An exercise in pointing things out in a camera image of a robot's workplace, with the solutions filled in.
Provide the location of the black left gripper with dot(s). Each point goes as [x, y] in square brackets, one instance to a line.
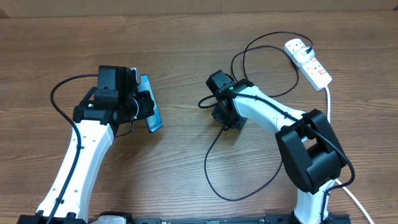
[147, 108]

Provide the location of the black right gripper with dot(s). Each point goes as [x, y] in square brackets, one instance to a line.
[219, 116]

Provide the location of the Samsung Galaxy smartphone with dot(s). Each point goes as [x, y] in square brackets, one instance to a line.
[153, 122]

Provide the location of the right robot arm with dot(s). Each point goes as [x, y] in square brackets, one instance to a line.
[310, 151]

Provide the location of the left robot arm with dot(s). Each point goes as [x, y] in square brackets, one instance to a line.
[122, 95]

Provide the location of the white USB charger plug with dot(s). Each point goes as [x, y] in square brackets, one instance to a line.
[303, 55]

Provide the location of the white power strip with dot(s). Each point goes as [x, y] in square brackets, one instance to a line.
[313, 71]

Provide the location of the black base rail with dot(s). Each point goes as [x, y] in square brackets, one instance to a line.
[111, 217]

